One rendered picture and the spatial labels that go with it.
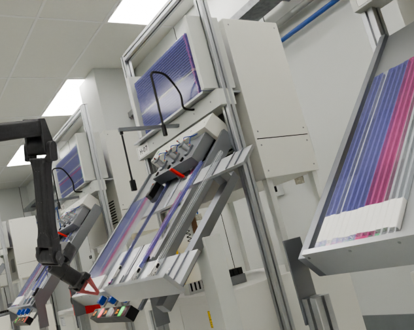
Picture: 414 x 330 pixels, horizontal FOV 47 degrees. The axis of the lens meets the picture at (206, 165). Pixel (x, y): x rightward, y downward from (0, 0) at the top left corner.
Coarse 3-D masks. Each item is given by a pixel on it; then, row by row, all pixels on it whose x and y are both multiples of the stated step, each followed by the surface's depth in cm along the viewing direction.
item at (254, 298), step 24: (240, 288) 174; (264, 288) 179; (288, 288) 185; (336, 288) 198; (168, 312) 205; (192, 312) 189; (240, 312) 171; (264, 312) 176; (336, 312) 195; (360, 312) 202
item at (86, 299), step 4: (100, 292) 179; (104, 292) 176; (76, 296) 202; (80, 296) 198; (84, 296) 195; (88, 296) 192; (92, 296) 189; (96, 296) 186; (104, 296) 181; (108, 296) 179; (76, 300) 208; (80, 300) 204; (84, 300) 201; (88, 300) 198; (92, 300) 195; (96, 300) 192; (84, 304) 208; (88, 304) 205; (92, 304) 201
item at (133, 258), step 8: (160, 240) 169; (136, 248) 186; (144, 248) 178; (120, 256) 196; (128, 256) 187; (136, 256) 179; (152, 256) 165; (128, 264) 181; (136, 264) 173; (112, 272) 190; (120, 272) 182; (128, 272) 174; (112, 280) 181; (120, 280) 173
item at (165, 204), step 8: (152, 176) 242; (176, 184) 197; (144, 192) 234; (168, 192) 200; (176, 192) 191; (136, 200) 236; (160, 200) 201; (168, 200) 192; (160, 208) 194; (168, 208) 201; (144, 216) 206
